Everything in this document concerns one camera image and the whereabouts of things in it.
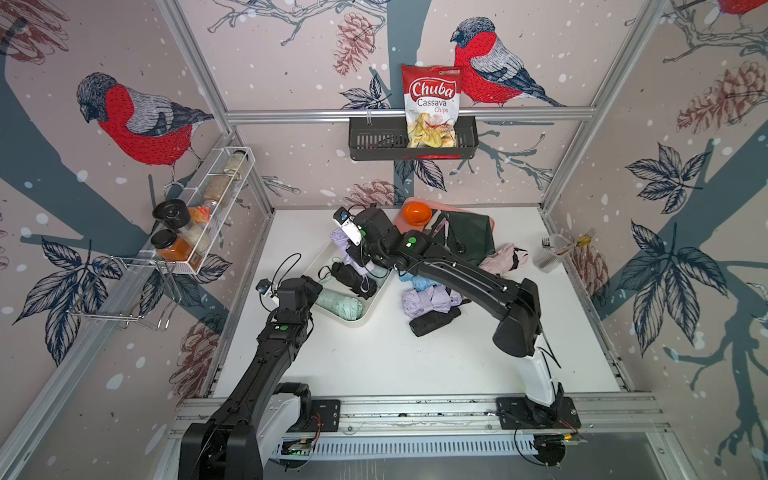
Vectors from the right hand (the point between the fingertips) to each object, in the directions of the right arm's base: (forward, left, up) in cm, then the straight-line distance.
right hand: (350, 238), depth 79 cm
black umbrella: (-5, -2, -16) cm, 17 cm away
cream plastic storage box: (-3, +2, -23) cm, 24 cm away
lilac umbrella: (-6, -25, -20) cm, 33 cm away
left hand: (-6, +13, -13) cm, 19 cm away
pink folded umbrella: (+8, -49, -20) cm, 53 cm away
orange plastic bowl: (+31, -20, -21) cm, 42 cm away
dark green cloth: (+22, -40, -24) cm, 52 cm away
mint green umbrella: (-11, +2, -18) cm, 22 cm away
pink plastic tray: (+26, -14, -24) cm, 39 cm away
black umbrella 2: (-13, -24, -21) cm, 34 cm away
